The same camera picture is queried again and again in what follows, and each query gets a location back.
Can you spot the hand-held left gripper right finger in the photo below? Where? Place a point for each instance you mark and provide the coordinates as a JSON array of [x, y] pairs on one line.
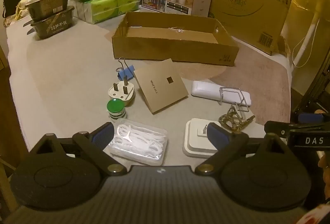
[[217, 134]]

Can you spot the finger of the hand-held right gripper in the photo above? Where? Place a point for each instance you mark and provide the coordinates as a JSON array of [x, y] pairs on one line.
[[309, 118], [277, 127]]

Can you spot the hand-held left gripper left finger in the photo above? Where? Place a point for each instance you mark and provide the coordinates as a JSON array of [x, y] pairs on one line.
[[103, 134]]

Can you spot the white square charger stand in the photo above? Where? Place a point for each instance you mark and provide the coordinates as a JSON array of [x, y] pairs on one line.
[[193, 141]]

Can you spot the green-capped small bottle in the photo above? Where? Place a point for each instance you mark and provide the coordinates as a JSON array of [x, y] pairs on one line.
[[115, 106]]

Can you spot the clear floss pick box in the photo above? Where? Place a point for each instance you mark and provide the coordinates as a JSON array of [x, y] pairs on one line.
[[139, 141]]

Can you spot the white power plug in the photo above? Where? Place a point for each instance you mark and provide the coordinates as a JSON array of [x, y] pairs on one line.
[[116, 91]]

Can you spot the white remote control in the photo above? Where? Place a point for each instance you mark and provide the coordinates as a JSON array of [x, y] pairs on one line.
[[203, 88]]

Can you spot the blue binder clip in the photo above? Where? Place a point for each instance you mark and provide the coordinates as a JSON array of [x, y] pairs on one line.
[[126, 73]]

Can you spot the gold card box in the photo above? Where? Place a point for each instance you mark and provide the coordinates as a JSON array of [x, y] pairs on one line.
[[159, 90]]

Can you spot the shallow cardboard box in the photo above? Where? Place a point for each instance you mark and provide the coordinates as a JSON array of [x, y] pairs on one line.
[[180, 51]]

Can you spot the person's right hand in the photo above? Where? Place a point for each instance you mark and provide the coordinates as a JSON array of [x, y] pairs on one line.
[[324, 169]]

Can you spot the red white cloth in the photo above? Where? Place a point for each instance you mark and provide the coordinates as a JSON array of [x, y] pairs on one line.
[[319, 215]]

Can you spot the white stand pole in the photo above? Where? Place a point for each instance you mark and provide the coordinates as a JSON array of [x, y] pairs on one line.
[[306, 38]]

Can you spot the black food bowl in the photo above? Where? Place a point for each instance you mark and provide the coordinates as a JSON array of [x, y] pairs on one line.
[[51, 25], [46, 4]]

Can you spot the large brown cardboard box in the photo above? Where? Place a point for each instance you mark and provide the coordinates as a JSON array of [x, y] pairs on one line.
[[245, 7]]

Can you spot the green tissue pack bundle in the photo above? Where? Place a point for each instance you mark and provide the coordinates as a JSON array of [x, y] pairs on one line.
[[108, 7]]

